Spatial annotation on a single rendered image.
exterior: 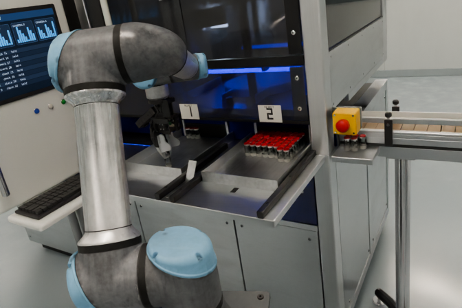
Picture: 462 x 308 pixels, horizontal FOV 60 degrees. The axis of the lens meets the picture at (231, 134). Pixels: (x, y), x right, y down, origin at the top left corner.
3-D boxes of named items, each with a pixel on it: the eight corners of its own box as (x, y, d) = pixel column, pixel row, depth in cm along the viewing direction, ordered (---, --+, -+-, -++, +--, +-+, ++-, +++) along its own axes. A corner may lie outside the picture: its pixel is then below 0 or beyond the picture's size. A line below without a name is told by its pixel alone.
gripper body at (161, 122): (170, 137, 128) (163, 100, 124) (150, 135, 133) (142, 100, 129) (183, 128, 134) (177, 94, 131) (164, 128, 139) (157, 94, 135)
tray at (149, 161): (181, 136, 169) (180, 128, 168) (234, 139, 156) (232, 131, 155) (125, 170, 143) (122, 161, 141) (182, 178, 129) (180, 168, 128)
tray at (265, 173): (251, 141, 152) (251, 132, 151) (317, 145, 138) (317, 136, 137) (202, 181, 125) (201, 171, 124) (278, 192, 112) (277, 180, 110)
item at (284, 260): (136, 183, 344) (111, 84, 314) (389, 223, 237) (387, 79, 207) (33, 251, 265) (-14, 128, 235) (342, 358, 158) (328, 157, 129)
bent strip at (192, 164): (192, 176, 130) (189, 159, 128) (200, 177, 128) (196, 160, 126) (165, 197, 118) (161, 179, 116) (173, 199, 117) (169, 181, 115)
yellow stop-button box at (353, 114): (339, 126, 130) (338, 105, 128) (361, 127, 127) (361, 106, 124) (333, 135, 124) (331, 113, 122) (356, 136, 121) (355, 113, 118)
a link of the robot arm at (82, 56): (148, 319, 68) (116, 12, 73) (64, 328, 69) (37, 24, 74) (165, 296, 80) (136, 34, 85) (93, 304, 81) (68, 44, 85)
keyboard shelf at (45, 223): (92, 166, 179) (91, 161, 178) (137, 173, 164) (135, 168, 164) (-5, 219, 144) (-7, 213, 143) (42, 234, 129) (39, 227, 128)
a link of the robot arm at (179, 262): (222, 318, 70) (209, 254, 65) (147, 326, 71) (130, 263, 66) (223, 272, 81) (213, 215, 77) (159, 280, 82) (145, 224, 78)
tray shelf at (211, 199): (173, 139, 173) (172, 135, 172) (332, 151, 136) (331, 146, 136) (86, 192, 135) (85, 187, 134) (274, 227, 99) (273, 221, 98)
